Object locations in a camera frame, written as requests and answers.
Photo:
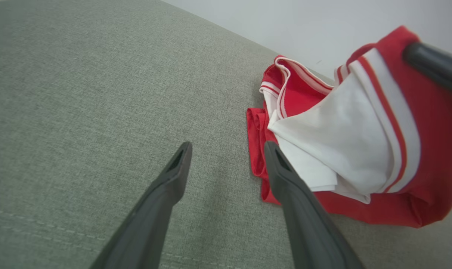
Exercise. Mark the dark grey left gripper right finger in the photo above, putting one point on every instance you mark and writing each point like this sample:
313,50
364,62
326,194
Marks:
308,231

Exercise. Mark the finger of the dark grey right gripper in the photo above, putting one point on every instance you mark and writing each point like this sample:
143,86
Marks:
435,65

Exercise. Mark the grey fabric sofa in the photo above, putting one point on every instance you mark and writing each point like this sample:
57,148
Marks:
99,93

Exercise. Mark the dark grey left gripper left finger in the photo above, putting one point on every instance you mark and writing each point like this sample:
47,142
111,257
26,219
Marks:
151,220

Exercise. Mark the red and white garment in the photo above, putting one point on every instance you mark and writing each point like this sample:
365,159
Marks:
341,130

